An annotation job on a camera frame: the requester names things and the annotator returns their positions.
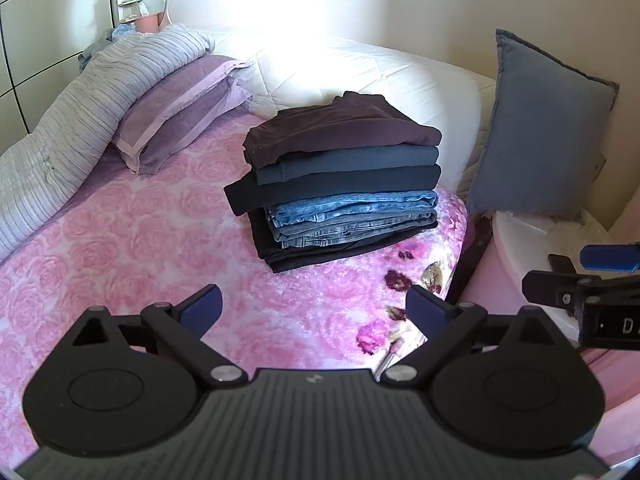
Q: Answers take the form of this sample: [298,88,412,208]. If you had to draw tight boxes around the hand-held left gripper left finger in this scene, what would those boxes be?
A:
[70,284,248,387]

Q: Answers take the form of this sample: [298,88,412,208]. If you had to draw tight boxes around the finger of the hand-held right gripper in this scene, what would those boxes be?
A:
[580,243,640,274]
[522,270,604,312]

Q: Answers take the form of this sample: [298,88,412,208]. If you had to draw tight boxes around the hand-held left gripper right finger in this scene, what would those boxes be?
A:
[380,285,573,386]

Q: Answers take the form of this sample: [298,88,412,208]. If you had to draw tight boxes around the dark brown sweater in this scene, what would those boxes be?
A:
[243,91,442,170]

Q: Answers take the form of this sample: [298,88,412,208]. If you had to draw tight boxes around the white round bedside table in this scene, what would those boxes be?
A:
[462,210,640,356]

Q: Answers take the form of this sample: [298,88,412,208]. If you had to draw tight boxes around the pink rose blanket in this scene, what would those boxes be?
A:
[0,112,476,466]

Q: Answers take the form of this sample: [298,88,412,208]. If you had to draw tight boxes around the grey folded jeans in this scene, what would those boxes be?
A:
[270,212,438,250]

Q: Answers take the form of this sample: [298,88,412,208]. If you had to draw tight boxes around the blue folded jeans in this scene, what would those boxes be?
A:
[266,190,439,228]

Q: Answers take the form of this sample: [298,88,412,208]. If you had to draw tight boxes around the grey-blue cushion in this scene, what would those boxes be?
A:
[466,29,621,220]

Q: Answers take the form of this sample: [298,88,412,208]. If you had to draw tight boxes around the dark grey folded garment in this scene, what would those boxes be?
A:
[255,146,441,185]

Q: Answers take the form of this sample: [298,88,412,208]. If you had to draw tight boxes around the purple pillow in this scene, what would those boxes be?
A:
[111,55,256,176]

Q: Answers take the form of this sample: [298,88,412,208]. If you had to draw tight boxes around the grey striped duvet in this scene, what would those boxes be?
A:
[0,23,216,261]

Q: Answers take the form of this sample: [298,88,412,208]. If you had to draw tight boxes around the white pillow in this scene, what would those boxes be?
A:
[200,27,496,201]

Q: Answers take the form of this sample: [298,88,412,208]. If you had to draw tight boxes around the blue-grey crumpled clothing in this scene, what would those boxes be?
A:
[77,26,136,73]

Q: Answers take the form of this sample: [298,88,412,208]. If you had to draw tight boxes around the white wardrobe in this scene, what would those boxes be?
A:
[0,0,118,133]

